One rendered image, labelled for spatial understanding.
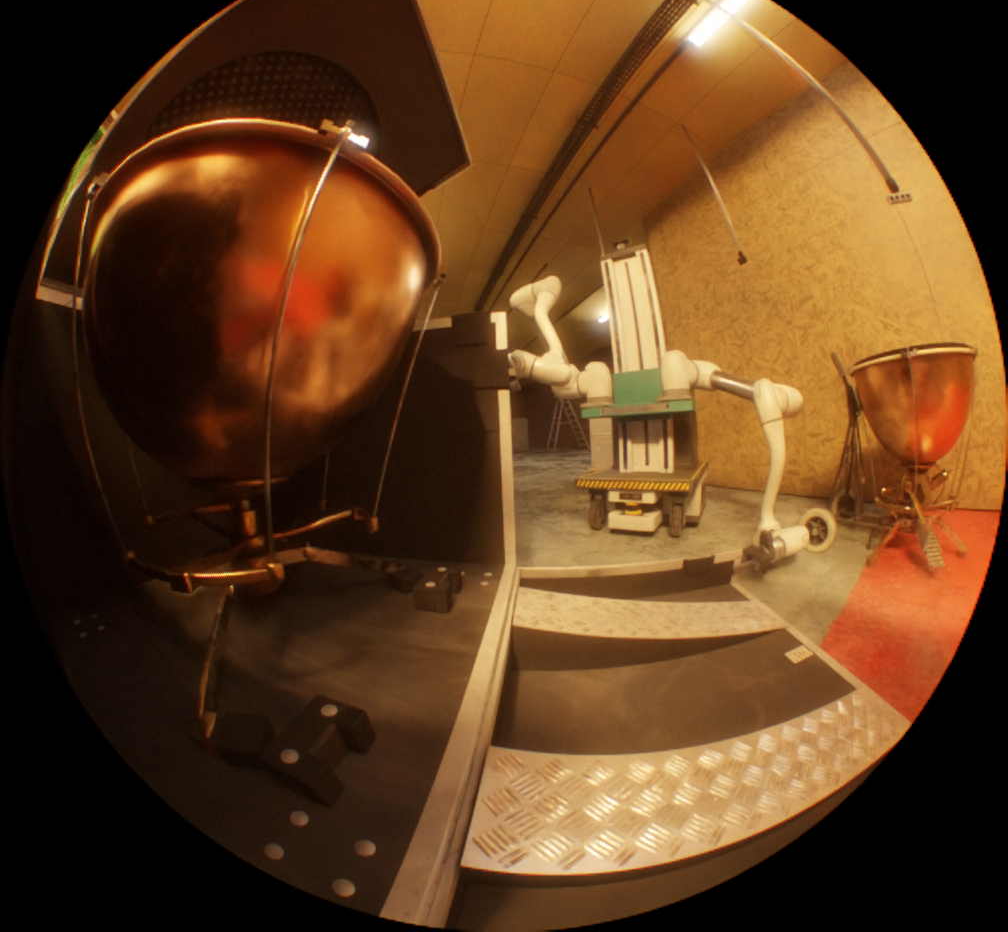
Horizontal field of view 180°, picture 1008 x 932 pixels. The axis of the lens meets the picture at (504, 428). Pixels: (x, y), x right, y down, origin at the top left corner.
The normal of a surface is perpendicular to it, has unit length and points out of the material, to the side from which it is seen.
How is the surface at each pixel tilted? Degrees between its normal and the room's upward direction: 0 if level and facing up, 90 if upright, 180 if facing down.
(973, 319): 90
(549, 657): 90
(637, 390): 90
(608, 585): 90
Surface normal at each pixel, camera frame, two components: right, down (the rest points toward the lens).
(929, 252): -0.96, 0.03
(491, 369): -0.11, -0.02
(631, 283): -0.65, 0.00
